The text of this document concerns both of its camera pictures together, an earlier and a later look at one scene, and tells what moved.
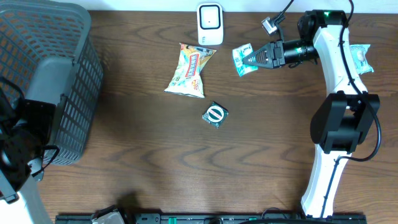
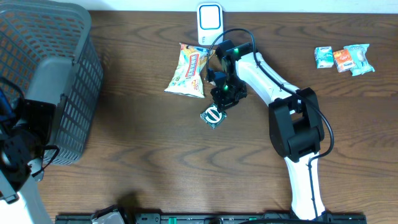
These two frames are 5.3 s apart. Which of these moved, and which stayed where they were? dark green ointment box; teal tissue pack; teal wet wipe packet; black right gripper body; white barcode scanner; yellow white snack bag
Moved: black right gripper body; teal tissue pack
Stayed: yellow white snack bag; dark green ointment box; white barcode scanner; teal wet wipe packet
